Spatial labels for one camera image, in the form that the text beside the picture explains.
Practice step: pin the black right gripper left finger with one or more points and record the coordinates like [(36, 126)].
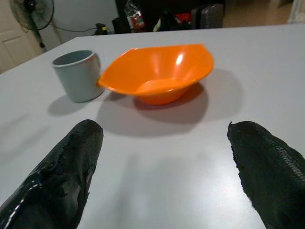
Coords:
[(57, 176)]

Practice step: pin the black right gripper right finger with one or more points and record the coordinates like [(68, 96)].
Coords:
[(269, 171)]

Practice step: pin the light grey mug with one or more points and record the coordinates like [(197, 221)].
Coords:
[(77, 76)]

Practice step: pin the orange plastic bowl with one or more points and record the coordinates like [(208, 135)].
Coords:
[(157, 74)]

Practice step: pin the white panelled door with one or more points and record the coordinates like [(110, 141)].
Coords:
[(12, 38)]

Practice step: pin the black standing fan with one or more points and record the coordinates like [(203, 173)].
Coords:
[(33, 16)]

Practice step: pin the grey hard-shell suitcase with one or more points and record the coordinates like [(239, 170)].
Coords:
[(206, 16)]

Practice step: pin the clear plastic bag red print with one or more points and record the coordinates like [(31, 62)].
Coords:
[(135, 16)]

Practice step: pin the black bag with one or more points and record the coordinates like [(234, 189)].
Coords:
[(170, 22)]

